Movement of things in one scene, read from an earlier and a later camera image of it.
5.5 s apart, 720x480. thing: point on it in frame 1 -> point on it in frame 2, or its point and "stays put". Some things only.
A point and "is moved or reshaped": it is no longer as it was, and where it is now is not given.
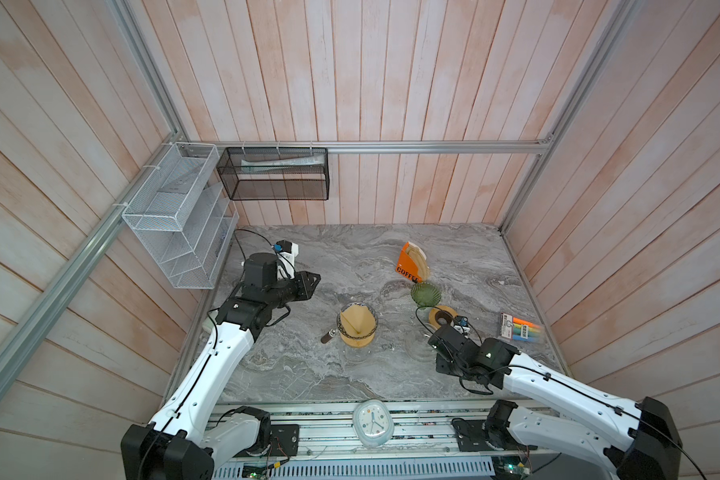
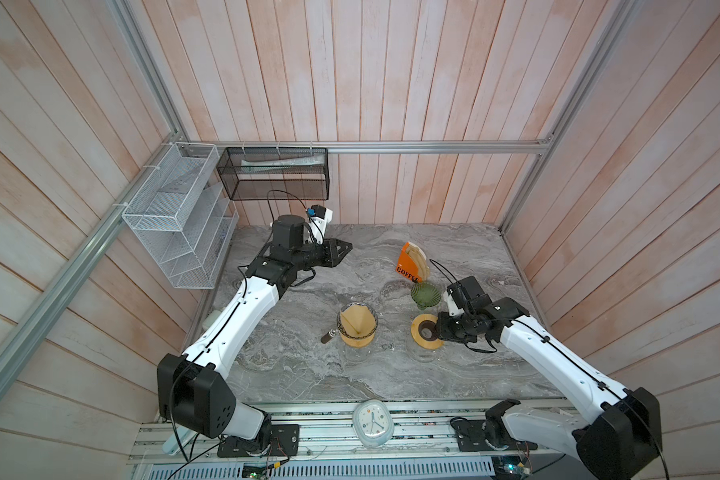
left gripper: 300,285 -> 325,252
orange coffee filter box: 413,263 stays put
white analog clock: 373,423 stays put
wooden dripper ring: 439,312 is moved or reshaped
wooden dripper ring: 357,342 stays put
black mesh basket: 275,173 stays put
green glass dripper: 426,294 stays put
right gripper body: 442,341 -> 451,327
